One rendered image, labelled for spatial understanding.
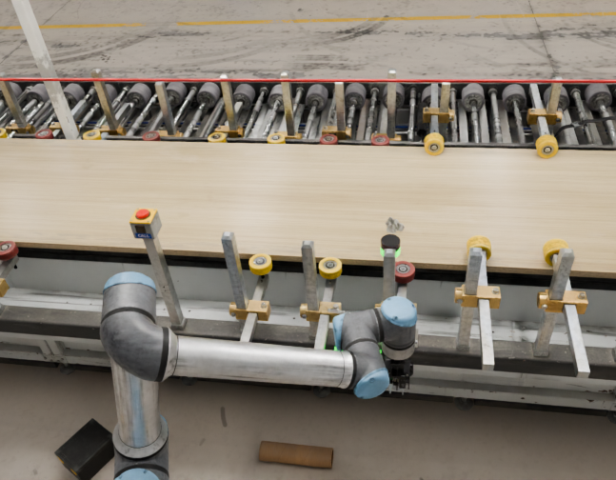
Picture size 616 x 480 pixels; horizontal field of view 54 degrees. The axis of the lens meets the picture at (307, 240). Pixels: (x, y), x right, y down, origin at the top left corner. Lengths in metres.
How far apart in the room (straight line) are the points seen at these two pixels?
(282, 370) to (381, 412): 1.46
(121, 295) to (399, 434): 1.67
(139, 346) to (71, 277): 1.36
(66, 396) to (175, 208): 1.16
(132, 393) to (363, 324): 0.60
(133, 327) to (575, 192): 1.77
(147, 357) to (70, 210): 1.42
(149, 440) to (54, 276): 1.09
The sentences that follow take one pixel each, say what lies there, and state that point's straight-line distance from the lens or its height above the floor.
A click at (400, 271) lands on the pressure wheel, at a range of 2.09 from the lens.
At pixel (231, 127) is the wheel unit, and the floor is 0.88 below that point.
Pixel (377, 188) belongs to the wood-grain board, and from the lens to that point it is 2.45.
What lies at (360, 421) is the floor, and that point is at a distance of 2.79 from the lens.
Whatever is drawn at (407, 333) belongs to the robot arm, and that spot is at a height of 1.14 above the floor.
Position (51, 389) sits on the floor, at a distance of 3.25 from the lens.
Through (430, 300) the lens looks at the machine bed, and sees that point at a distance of 2.29.
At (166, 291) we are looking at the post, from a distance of 2.15.
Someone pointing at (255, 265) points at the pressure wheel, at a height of 0.91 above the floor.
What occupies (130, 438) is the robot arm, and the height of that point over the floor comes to 0.94.
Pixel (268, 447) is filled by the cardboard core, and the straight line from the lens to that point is 2.67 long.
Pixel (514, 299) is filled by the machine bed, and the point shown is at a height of 0.73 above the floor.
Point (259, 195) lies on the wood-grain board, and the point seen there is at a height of 0.90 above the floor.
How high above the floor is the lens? 2.38
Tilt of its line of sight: 42 degrees down
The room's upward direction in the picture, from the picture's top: 6 degrees counter-clockwise
